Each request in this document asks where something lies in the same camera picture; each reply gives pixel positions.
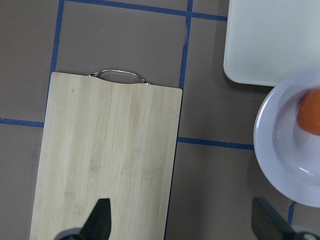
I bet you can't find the white ceramic plate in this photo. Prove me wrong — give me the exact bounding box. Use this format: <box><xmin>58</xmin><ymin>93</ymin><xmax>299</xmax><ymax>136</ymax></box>
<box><xmin>253</xmin><ymin>67</ymin><xmax>320</xmax><ymax>208</ymax></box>

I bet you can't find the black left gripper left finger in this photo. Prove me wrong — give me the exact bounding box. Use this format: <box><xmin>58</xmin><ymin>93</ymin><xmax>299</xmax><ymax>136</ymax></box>
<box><xmin>54</xmin><ymin>198</ymin><xmax>112</xmax><ymax>240</ymax></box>

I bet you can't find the bamboo cutting board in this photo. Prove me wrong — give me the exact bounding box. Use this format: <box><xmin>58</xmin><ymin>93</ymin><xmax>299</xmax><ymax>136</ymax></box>
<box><xmin>30</xmin><ymin>72</ymin><xmax>182</xmax><ymax>240</ymax></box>

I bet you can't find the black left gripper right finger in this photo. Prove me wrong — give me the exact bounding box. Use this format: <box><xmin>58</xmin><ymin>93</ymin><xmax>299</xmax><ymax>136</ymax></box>
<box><xmin>251</xmin><ymin>196</ymin><xmax>320</xmax><ymax>240</ymax></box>

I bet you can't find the cream bear tray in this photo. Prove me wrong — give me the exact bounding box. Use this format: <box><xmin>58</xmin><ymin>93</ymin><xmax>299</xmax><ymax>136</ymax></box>
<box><xmin>223</xmin><ymin>0</ymin><xmax>320</xmax><ymax>87</ymax></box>

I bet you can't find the orange fruit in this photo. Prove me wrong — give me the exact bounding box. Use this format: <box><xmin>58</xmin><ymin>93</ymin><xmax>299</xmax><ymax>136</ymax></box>
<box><xmin>297</xmin><ymin>88</ymin><xmax>320</xmax><ymax>136</ymax></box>

